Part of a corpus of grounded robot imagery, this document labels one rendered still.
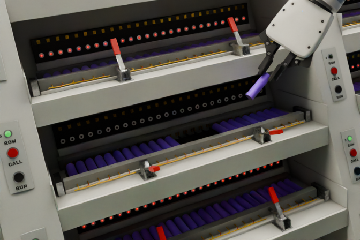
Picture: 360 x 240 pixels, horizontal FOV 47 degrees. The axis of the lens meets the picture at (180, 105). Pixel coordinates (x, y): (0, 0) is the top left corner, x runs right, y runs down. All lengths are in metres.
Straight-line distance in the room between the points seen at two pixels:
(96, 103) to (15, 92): 0.14
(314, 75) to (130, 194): 0.49
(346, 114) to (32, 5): 0.71
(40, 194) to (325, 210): 0.62
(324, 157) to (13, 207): 0.68
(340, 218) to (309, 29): 0.45
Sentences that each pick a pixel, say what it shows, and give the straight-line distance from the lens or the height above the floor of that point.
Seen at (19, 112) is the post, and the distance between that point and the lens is 0.77.
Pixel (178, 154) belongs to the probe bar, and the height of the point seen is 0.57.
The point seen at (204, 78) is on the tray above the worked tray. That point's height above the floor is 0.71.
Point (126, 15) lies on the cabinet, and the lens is 1.03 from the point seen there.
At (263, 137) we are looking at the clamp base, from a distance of 0.93.
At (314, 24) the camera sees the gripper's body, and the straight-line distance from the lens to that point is 0.84.
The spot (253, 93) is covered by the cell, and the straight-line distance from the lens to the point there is 0.84.
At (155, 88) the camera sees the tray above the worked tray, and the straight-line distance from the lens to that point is 0.81.
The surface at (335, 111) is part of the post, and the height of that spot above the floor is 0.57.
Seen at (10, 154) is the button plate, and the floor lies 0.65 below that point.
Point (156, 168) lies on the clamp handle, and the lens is 0.74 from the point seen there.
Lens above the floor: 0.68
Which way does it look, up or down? 1 degrees down
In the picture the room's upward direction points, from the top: 14 degrees counter-clockwise
